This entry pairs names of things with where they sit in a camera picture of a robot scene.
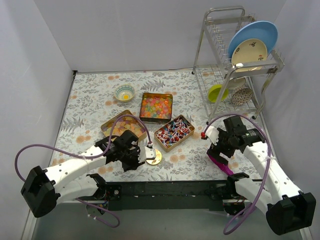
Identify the metal dish rack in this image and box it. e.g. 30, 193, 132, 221
192, 5, 285, 120

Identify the tin of lollipops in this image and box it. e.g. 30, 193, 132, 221
154, 115, 195, 153

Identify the floral tablecloth mat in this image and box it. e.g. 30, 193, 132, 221
46, 70, 271, 183

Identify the blue plate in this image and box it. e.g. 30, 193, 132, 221
227, 20, 278, 58

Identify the lime green bowl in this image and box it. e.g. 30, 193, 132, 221
207, 84, 229, 103

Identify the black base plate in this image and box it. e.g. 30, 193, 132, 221
76, 179, 247, 212

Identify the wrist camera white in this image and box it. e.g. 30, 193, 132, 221
201, 126, 219, 146
138, 146, 157, 163

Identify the cream plate with flowers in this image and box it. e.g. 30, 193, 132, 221
231, 38, 268, 65

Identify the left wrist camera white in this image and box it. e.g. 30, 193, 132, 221
138, 146, 157, 163

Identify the patterned dark bowl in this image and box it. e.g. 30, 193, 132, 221
231, 87, 253, 106

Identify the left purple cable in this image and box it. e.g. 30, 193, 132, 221
14, 114, 154, 228

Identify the patterned ceramic bowl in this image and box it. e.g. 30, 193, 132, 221
114, 84, 135, 103

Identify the tin of star candies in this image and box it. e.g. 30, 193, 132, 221
139, 92, 173, 123

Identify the white bowl in rack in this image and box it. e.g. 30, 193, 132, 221
227, 77, 246, 90

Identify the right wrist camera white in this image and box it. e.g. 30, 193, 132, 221
201, 126, 219, 146

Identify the magenta plastic scoop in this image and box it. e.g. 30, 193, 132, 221
208, 155, 234, 176

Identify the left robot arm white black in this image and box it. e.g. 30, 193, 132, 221
20, 130, 156, 218

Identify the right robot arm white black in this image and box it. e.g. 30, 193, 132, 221
201, 113, 317, 236

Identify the gold round tin lid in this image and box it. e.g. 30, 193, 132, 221
146, 149, 162, 166

